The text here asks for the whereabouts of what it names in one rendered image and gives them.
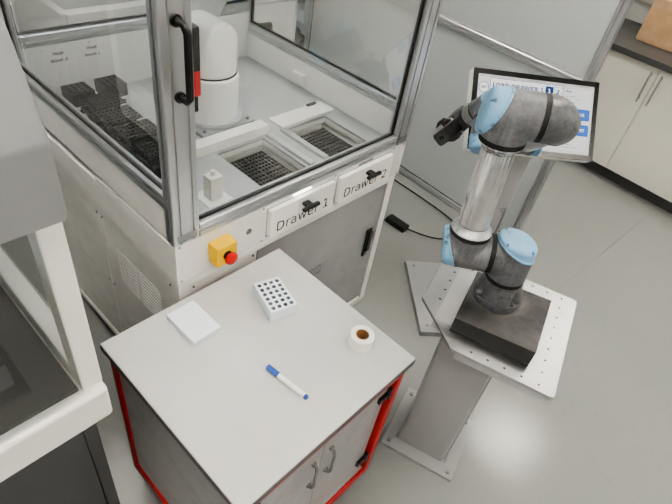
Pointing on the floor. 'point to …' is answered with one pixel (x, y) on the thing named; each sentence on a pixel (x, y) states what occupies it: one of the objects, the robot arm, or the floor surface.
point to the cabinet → (154, 281)
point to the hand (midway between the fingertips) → (436, 136)
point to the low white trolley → (255, 395)
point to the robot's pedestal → (439, 401)
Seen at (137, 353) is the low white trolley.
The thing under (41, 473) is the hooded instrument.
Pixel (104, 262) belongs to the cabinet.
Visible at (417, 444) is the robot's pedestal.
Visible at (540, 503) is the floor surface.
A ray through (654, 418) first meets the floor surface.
